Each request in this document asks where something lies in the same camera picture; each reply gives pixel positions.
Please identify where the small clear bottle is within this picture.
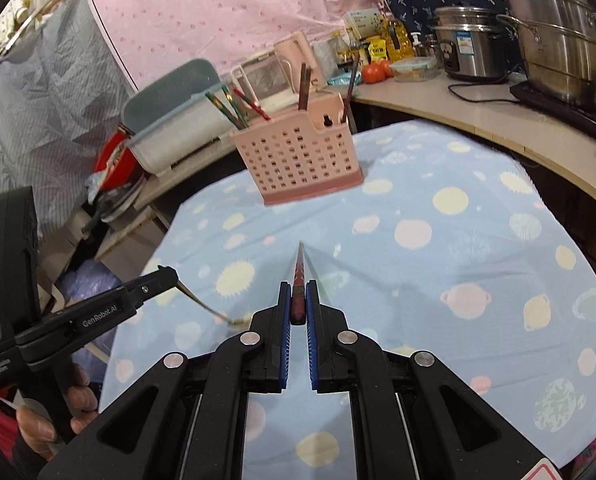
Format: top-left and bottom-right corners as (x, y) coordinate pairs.
(330, 30), (359, 68)

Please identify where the white tub grey lid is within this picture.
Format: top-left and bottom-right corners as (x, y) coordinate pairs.
(122, 59), (239, 176)

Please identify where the green chopstick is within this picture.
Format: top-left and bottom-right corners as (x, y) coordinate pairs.
(222, 86), (249, 129)
(206, 92), (243, 129)

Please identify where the beige wooden counter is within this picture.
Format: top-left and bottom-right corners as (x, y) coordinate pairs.
(350, 72), (596, 206)

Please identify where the glass food container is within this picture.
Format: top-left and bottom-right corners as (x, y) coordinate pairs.
(390, 56), (439, 83)

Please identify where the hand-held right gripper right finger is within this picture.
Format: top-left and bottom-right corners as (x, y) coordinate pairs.
(305, 280), (564, 480)

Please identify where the gold flower spoon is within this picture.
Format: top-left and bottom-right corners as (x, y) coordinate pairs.
(174, 281), (251, 330)

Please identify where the pink perforated utensil basket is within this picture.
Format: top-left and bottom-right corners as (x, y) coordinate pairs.
(228, 91), (366, 206)

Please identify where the blue plastic bag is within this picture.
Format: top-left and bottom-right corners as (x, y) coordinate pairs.
(60, 260), (129, 316)

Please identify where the white carton box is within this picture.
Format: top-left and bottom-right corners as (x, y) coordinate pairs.
(342, 7), (383, 41)

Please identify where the person's left hand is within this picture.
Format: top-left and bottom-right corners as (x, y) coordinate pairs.
(15, 364), (101, 460)

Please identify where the beige shelf board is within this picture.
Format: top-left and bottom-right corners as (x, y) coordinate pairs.
(98, 152), (249, 261)

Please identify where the dark metal pan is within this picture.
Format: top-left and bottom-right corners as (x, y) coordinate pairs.
(80, 180), (144, 226)

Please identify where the pink dotted curtain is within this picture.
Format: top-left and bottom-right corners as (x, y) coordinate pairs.
(85, 0), (393, 101)

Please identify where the black induction cooker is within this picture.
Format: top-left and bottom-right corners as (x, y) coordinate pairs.
(508, 80), (596, 143)

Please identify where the large steel stockpot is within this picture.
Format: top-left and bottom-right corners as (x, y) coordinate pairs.
(495, 0), (596, 111)

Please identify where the red plastic basin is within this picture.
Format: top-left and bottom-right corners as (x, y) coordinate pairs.
(94, 127), (141, 191)

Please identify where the blue planet printed tablecloth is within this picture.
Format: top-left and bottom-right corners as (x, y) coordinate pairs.
(100, 119), (596, 480)

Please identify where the yellow cooking oil bottle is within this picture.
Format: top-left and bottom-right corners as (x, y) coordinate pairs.
(380, 15), (413, 61)

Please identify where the black power cable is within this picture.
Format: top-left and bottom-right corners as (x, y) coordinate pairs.
(448, 82), (521, 107)

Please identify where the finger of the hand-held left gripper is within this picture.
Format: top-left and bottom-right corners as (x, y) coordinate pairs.
(127, 265), (181, 311)

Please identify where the pink electric kettle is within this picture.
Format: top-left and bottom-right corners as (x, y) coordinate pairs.
(273, 30), (326, 91)

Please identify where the grey blue striped cloth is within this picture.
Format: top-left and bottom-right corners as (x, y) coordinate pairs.
(0, 0), (134, 281)

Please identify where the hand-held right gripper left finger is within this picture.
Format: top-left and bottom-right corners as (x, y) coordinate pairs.
(38, 281), (293, 480)

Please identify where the steel rice cooker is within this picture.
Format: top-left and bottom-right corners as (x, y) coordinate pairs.
(433, 5), (513, 83)

